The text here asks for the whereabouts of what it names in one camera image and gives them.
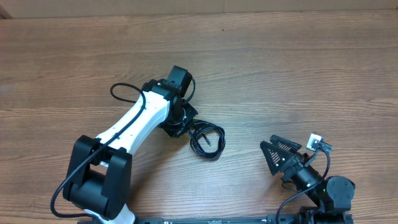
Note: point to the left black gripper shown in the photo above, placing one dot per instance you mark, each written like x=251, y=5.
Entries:
x=177, y=130

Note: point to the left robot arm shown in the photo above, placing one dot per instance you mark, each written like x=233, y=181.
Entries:
x=99, y=172

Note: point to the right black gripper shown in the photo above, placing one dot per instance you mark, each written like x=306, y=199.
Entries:
x=296, y=158

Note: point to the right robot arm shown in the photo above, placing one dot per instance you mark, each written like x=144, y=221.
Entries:
x=332, y=195

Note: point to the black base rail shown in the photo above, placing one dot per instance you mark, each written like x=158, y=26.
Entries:
x=214, y=221

